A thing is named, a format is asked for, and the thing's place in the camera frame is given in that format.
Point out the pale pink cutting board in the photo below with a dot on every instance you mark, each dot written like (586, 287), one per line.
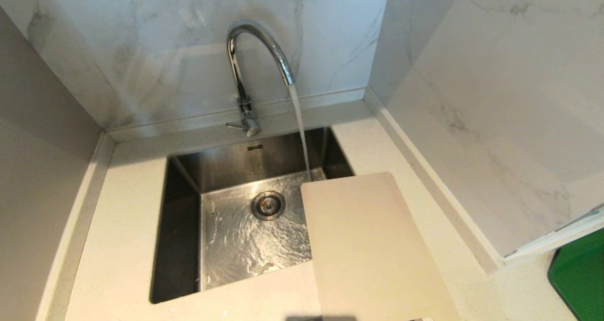
(373, 250)

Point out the chrome gooseneck faucet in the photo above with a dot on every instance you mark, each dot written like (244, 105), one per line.
(243, 94)

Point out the green plastic board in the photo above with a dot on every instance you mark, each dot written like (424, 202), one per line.
(583, 276)

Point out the round metal sink drain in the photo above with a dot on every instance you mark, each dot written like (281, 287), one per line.
(268, 205)

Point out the stainless steel sink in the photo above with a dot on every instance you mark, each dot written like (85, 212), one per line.
(226, 236)

